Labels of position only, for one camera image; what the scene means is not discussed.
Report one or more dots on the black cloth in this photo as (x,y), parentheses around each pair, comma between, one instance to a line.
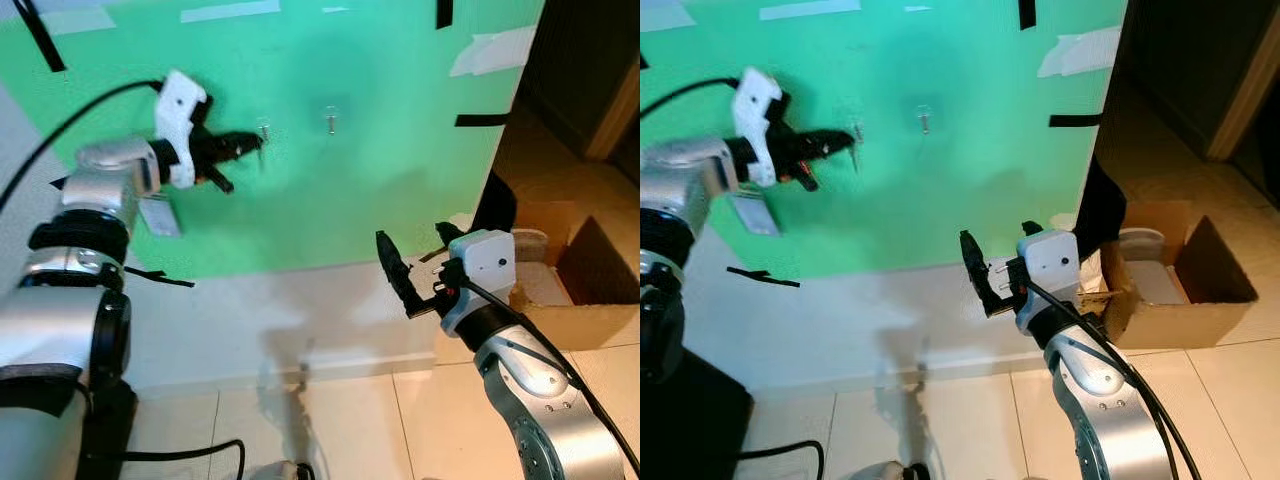
(497,205)

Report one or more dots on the long black tape strip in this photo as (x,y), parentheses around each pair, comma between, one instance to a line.
(40,38)

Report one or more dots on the short black tape strip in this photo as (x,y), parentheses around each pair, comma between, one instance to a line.
(480,120)
(1026,13)
(765,276)
(160,277)
(444,13)
(1075,120)

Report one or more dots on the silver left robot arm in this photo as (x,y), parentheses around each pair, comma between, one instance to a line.
(60,320)
(680,170)

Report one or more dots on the white rectangular card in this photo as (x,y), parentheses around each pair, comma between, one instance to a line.
(752,214)
(160,216)

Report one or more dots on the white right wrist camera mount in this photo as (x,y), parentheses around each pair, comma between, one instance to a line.
(485,265)
(1055,265)

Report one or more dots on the brown cardboard box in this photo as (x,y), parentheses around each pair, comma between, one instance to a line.
(580,320)
(1170,320)

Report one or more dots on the green backdrop sheet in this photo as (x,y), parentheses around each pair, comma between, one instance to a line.
(340,200)
(930,200)

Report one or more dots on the wooden door frame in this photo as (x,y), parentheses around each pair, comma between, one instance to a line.
(1245,100)
(615,110)

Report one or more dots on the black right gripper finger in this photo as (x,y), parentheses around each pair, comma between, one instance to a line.
(450,233)
(1032,229)
(976,270)
(395,270)

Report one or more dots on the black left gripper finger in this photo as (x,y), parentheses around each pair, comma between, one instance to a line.
(807,180)
(220,181)
(243,144)
(830,143)

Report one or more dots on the white tape strip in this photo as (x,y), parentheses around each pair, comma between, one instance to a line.
(230,11)
(668,15)
(810,10)
(80,20)

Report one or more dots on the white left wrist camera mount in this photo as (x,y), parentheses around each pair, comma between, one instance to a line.
(755,110)
(180,110)

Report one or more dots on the wide white tape patch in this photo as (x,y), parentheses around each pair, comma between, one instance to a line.
(495,52)
(1080,52)

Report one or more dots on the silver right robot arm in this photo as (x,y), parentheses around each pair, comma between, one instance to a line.
(1100,400)
(540,400)

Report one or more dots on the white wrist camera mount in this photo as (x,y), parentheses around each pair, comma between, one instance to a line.
(1055,265)
(485,265)
(180,110)
(755,110)

